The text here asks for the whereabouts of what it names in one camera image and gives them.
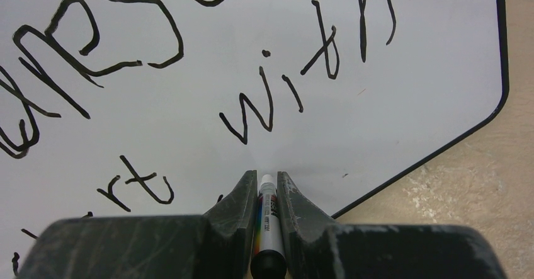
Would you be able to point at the black whiteboard marker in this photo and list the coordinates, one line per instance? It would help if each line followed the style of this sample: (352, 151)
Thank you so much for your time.
(268, 260)

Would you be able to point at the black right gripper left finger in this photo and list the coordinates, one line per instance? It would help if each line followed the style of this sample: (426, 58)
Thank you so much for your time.
(216, 244)

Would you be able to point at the white whiteboard black frame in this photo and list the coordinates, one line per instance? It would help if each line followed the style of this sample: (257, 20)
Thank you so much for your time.
(157, 107)

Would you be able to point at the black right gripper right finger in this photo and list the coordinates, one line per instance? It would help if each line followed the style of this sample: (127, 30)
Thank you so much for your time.
(316, 246)

